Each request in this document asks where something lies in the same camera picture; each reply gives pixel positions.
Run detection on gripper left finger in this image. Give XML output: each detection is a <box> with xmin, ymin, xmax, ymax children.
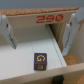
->
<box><xmin>0</xmin><ymin>13</ymin><xmax>18</xmax><ymax>50</ymax></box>

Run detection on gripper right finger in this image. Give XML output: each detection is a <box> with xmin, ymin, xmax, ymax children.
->
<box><xmin>61</xmin><ymin>12</ymin><xmax>84</xmax><ymax>57</ymax></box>

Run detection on wooden drawer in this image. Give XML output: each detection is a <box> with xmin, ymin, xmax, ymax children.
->
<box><xmin>0</xmin><ymin>23</ymin><xmax>84</xmax><ymax>84</ymax></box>

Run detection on purple block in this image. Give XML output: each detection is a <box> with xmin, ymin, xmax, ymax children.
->
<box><xmin>33</xmin><ymin>52</ymin><xmax>49</xmax><ymax>71</ymax></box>

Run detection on black drawer handle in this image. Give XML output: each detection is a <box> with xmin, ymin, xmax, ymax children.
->
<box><xmin>49</xmin><ymin>75</ymin><xmax>65</xmax><ymax>84</ymax></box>

